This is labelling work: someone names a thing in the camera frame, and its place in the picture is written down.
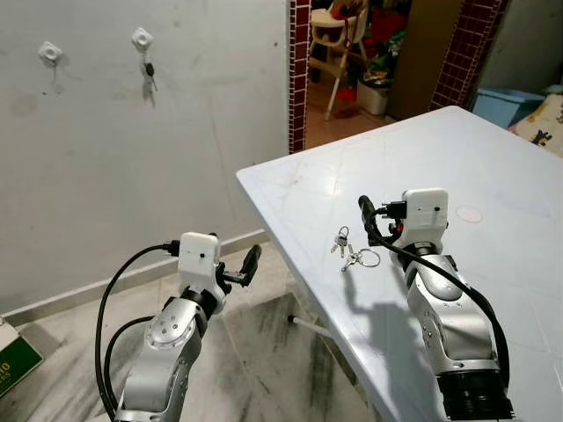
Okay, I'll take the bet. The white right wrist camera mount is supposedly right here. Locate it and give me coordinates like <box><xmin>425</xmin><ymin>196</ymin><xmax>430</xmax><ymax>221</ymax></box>
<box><xmin>401</xmin><ymin>188</ymin><xmax>450</xmax><ymax>249</ymax></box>

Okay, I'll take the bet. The black-headed key on ring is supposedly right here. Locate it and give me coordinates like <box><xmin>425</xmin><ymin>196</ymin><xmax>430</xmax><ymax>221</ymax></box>
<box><xmin>144</xmin><ymin>51</ymin><xmax>160</xmax><ymax>93</ymax></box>

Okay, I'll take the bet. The brown wooden door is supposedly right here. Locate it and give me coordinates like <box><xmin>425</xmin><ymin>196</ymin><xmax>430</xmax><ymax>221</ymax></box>
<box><xmin>387</xmin><ymin>0</ymin><xmax>465</xmax><ymax>121</ymax></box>

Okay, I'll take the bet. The white table leg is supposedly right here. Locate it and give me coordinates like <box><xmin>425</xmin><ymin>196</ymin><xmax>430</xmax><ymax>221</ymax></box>
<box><xmin>290</xmin><ymin>316</ymin><xmax>337</xmax><ymax>340</ymax></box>

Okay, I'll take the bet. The short black left arm cable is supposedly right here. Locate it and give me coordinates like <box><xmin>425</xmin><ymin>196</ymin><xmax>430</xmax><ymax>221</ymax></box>
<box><xmin>103</xmin><ymin>315</ymin><xmax>159</xmax><ymax>414</ymax></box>

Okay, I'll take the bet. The white storage basket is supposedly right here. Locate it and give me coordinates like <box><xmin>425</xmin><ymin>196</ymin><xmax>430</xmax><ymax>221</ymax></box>
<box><xmin>356</xmin><ymin>77</ymin><xmax>392</xmax><ymax>117</ymax></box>

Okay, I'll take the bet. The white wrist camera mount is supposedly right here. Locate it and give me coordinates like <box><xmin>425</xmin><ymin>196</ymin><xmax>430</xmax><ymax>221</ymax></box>
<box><xmin>178</xmin><ymin>232</ymin><xmax>222</xmax><ymax>298</ymax></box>
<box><xmin>401</xmin><ymin>188</ymin><xmax>450</xmax><ymax>249</ymax></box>

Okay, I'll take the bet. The white plastic table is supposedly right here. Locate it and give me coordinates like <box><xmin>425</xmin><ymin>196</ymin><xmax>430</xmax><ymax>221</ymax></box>
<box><xmin>236</xmin><ymin>105</ymin><xmax>563</xmax><ymax>422</ymax></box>

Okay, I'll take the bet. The white baby high chair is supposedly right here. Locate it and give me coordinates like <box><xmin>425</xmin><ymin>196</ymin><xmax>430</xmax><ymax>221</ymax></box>
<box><xmin>310</xmin><ymin>0</ymin><xmax>370</xmax><ymax>121</ymax></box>

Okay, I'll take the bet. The light blue plastic bin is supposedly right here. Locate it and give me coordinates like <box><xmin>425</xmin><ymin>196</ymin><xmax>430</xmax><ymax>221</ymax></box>
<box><xmin>472</xmin><ymin>86</ymin><xmax>546</xmax><ymax>129</ymax></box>

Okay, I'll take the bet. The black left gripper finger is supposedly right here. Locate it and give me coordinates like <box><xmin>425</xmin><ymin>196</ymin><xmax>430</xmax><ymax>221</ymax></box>
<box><xmin>239</xmin><ymin>244</ymin><xmax>263</xmax><ymax>287</ymax></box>

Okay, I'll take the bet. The green and white cardboard box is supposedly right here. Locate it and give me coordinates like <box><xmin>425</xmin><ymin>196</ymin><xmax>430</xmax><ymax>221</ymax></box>
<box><xmin>0</xmin><ymin>318</ymin><xmax>45</xmax><ymax>398</ymax></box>

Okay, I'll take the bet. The maroon tiled door post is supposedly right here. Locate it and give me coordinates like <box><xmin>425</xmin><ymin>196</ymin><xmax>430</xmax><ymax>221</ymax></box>
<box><xmin>289</xmin><ymin>0</ymin><xmax>311</xmax><ymax>155</ymax></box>
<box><xmin>429</xmin><ymin>0</ymin><xmax>511</xmax><ymax>112</ymax></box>

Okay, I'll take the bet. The silver key bunch with ring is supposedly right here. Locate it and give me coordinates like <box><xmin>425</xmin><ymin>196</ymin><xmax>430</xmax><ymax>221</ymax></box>
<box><xmin>331</xmin><ymin>226</ymin><xmax>382</xmax><ymax>272</ymax></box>

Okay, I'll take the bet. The white wall hook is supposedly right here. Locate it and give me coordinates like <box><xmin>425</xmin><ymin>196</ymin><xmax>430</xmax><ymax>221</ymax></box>
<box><xmin>38</xmin><ymin>40</ymin><xmax>64</xmax><ymax>71</ymax></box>
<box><xmin>131</xmin><ymin>27</ymin><xmax>155</xmax><ymax>52</ymax></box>

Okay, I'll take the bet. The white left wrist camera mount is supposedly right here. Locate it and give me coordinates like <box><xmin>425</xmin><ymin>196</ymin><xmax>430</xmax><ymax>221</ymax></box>
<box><xmin>178</xmin><ymin>232</ymin><xmax>222</xmax><ymax>298</ymax></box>

